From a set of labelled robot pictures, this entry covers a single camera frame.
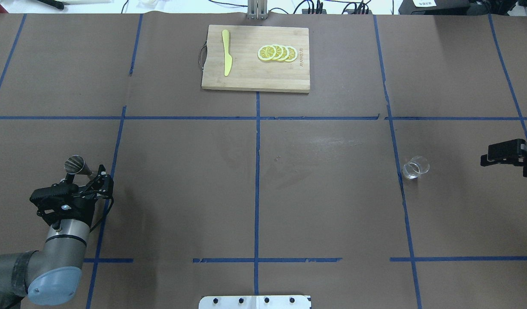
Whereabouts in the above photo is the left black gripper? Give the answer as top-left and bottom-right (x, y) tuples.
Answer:
(30, 164), (114, 230)

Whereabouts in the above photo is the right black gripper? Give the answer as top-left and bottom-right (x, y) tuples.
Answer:
(481, 139), (527, 177)

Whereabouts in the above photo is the steel jigger measuring cup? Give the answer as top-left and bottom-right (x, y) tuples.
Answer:
(64, 155), (93, 178)

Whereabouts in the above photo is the clear glass cup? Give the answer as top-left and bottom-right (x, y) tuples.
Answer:
(401, 156), (430, 180)

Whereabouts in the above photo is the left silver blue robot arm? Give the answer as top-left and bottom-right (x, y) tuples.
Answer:
(0, 164), (114, 309)

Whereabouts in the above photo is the black monitor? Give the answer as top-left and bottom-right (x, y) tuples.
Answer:
(398, 0), (471, 15)

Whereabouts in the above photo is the yellow plastic knife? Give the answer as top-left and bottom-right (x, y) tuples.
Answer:
(221, 29), (233, 77)

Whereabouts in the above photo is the wooden cutting board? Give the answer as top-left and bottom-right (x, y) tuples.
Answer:
(201, 24), (311, 94)

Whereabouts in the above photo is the lemon slice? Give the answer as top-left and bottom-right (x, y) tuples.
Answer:
(285, 46), (298, 63)
(278, 45), (290, 61)
(272, 44), (285, 61)

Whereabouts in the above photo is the lemon slice nearest knife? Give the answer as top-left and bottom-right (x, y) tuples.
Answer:
(257, 45), (277, 61)

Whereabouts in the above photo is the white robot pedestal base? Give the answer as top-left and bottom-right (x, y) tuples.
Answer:
(198, 295), (312, 309)

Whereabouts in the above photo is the aluminium frame post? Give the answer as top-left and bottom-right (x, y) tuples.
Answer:
(247, 0), (269, 20)

